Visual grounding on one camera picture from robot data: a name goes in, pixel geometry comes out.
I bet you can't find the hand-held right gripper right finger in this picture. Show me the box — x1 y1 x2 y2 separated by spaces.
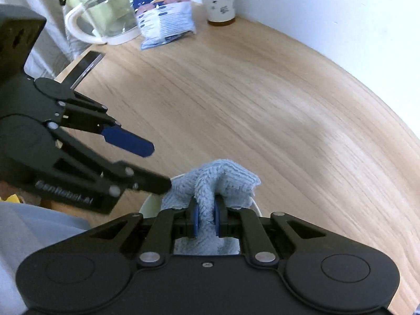
214 195 328 266

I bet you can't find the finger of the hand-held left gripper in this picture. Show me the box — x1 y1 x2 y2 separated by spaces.
48 122 172 198
59 90 155 158

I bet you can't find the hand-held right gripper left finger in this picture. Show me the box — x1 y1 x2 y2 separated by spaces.
87 197 200 267

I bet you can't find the pale green cup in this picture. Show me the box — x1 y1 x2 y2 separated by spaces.
138 175 263 220

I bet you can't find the light blue cleaning cloth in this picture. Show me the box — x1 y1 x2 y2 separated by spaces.
161 159 262 256

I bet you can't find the black phone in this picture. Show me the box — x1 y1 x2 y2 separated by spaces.
61 51 105 90

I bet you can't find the grey clothing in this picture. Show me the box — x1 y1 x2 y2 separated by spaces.
0 202 91 315

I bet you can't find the white curtain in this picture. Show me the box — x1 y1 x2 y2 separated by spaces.
0 0 81 79

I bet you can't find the blue and silver snack packet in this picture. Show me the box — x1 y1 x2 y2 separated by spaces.
129 0 197 50

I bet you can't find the glass kettle with white handle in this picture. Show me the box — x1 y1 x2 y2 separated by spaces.
65 0 143 46

